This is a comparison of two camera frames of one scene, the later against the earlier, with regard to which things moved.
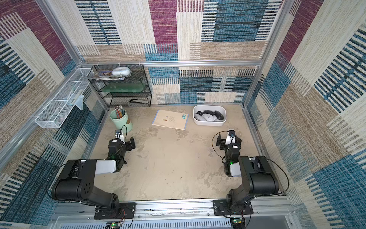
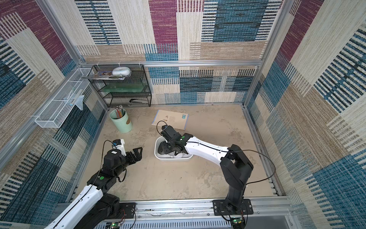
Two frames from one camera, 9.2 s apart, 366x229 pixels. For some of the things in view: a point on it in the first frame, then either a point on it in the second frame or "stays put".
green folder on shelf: [126, 87] stays put
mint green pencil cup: [120, 122] stays put
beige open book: [171, 119] stays put
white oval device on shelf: [123, 71] stays put
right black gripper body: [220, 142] -> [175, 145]
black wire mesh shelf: [124, 84] stays put
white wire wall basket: [54, 115] stays put
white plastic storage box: [221, 109] -> [166, 156]
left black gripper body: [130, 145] -> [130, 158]
